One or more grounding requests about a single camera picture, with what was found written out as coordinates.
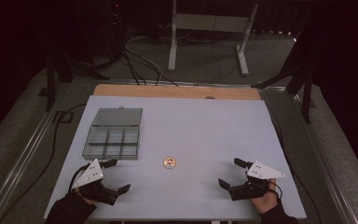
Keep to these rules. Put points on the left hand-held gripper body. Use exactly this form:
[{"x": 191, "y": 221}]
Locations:
[{"x": 90, "y": 175}]

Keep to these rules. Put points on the aluminium floor rail frame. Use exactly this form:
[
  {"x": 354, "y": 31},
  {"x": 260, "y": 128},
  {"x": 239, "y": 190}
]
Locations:
[{"x": 21, "y": 161}]

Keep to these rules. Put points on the black tripod stand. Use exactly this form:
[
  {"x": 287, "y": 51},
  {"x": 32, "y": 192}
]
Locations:
[
  {"x": 63, "y": 67},
  {"x": 298, "y": 74}
]

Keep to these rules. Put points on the person's left hand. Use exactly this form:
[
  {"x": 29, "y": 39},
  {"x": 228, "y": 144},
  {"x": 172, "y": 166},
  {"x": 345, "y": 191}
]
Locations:
[{"x": 86, "y": 199}]

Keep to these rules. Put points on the clear plastic compartment box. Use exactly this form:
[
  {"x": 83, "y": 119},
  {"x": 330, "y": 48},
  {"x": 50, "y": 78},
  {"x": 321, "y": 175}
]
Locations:
[{"x": 113, "y": 137}]

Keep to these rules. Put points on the round gold badge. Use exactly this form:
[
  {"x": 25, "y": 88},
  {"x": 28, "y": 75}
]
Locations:
[{"x": 169, "y": 162}]

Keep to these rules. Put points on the person's right hand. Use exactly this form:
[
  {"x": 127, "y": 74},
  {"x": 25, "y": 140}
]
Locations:
[{"x": 265, "y": 200}]

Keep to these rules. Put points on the small black floor bracket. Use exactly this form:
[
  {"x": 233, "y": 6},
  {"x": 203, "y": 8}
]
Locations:
[{"x": 62, "y": 116}]

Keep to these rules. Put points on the white table cover sheet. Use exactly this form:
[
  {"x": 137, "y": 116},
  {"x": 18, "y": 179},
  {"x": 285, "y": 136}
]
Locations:
[{"x": 199, "y": 133}]

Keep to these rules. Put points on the white metal stand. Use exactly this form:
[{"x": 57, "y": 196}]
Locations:
[{"x": 211, "y": 23}]

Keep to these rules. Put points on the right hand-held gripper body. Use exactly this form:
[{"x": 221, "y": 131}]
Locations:
[{"x": 254, "y": 182}]

